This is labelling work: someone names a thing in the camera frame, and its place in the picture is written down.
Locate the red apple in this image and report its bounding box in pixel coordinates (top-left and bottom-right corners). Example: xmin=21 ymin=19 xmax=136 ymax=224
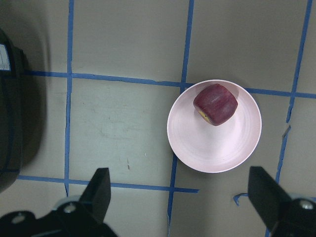
xmin=193 ymin=83 xmax=238 ymax=126

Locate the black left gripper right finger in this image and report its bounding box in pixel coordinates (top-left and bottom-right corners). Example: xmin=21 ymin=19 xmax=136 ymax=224
xmin=248 ymin=166 xmax=316 ymax=237

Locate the pink plate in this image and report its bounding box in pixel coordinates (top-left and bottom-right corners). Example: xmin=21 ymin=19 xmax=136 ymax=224
xmin=167 ymin=79 xmax=262 ymax=173

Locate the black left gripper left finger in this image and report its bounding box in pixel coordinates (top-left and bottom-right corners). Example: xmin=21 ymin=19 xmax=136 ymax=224
xmin=53 ymin=168 xmax=111 ymax=237

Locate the black rice cooker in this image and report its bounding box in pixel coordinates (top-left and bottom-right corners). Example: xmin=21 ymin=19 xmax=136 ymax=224
xmin=0 ymin=28 xmax=47 ymax=195

